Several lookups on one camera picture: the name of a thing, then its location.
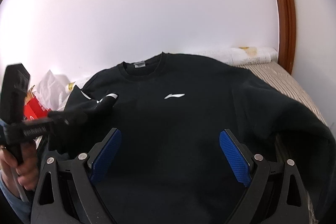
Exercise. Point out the white plastic shopping bag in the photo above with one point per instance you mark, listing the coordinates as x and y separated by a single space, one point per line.
52 93

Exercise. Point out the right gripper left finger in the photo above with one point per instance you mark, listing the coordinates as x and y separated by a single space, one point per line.
66 190

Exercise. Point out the brown wooden door frame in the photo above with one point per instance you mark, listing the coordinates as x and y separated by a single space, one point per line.
287 34

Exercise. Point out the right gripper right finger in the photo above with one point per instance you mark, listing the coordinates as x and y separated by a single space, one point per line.
274 192

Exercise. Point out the red paper shopping bag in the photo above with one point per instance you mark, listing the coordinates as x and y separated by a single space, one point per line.
33 109

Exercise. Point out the black sweatshirt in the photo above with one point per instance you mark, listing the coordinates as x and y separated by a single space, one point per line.
170 167

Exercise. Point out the white rolled paper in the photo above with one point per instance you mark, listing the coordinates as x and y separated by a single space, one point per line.
240 56

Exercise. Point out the striped quilted mattress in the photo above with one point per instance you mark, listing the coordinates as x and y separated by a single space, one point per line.
278 78

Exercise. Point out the blue left sleeve forearm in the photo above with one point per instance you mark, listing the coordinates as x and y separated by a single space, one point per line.
21 208

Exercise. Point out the person's left hand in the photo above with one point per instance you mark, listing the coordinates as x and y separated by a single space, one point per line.
26 174

